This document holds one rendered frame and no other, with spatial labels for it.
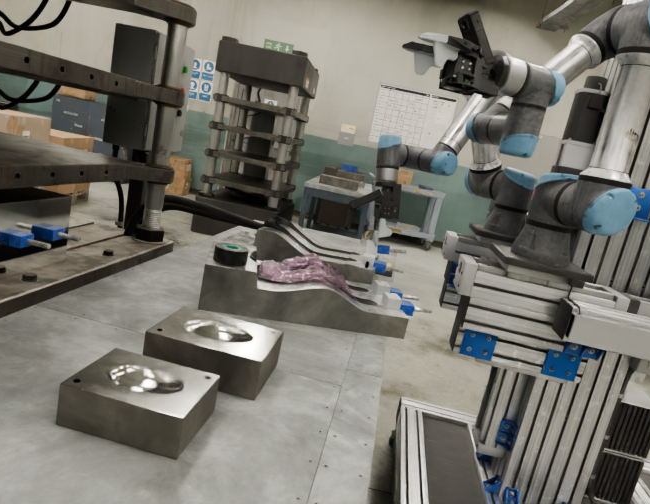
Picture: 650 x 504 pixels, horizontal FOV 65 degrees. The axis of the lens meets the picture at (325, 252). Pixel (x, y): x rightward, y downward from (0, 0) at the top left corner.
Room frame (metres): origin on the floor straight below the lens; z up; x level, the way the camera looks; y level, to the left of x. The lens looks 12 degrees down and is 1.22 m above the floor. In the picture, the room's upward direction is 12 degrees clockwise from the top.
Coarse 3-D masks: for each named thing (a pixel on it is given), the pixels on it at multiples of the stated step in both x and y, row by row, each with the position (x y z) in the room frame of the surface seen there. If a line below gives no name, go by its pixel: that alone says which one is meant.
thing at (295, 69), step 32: (224, 64) 5.47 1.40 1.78; (256, 64) 5.46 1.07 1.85; (288, 64) 5.44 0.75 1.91; (224, 96) 5.50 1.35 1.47; (288, 96) 5.50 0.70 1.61; (224, 128) 5.50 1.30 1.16; (256, 128) 6.76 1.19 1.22; (288, 128) 5.49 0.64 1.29; (256, 160) 5.48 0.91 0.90; (224, 192) 6.19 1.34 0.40; (256, 192) 5.48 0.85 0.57; (288, 192) 6.07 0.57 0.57; (192, 224) 5.49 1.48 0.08; (224, 224) 5.46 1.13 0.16
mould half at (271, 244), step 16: (224, 240) 1.60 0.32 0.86; (240, 240) 1.65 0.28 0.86; (256, 240) 1.53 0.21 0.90; (272, 240) 1.53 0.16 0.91; (288, 240) 1.53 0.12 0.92; (304, 240) 1.66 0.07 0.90; (272, 256) 1.53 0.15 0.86; (288, 256) 1.52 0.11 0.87; (320, 256) 1.55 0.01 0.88; (352, 256) 1.62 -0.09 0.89; (352, 272) 1.50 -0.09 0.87; (368, 272) 1.49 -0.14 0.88
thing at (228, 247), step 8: (216, 248) 1.15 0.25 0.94; (224, 248) 1.14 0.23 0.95; (232, 248) 1.19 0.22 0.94; (240, 248) 1.18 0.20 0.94; (216, 256) 1.14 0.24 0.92; (224, 256) 1.13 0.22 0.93; (232, 256) 1.14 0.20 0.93; (240, 256) 1.14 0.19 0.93; (224, 264) 1.13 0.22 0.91; (232, 264) 1.14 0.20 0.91; (240, 264) 1.15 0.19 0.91
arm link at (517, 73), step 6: (510, 60) 1.13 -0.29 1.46; (516, 60) 1.14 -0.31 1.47; (510, 66) 1.12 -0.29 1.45; (516, 66) 1.12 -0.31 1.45; (522, 66) 1.13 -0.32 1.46; (510, 72) 1.12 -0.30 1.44; (516, 72) 1.12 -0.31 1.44; (522, 72) 1.13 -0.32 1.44; (510, 78) 1.12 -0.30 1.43; (516, 78) 1.12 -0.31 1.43; (522, 78) 1.13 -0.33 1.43; (504, 84) 1.13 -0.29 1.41; (510, 84) 1.12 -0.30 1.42; (516, 84) 1.13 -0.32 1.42; (522, 84) 1.13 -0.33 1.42; (504, 90) 1.14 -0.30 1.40; (510, 90) 1.14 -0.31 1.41; (516, 90) 1.14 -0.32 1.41
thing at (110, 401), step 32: (128, 352) 0.72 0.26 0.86; (64, 384) 0.60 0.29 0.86; (96, 384) 0.61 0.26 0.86; (128, 384) 0.66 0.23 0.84; (160, 384) 0.67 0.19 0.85; (192, 384) 0.66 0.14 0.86; (64, 416) 0.59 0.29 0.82; (96, 416) 0.59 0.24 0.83; (128, 416) 0.58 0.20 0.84; (160, 416) 0.58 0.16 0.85; (192, 416) 0.61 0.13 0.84; (160, 448) 0.58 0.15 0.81
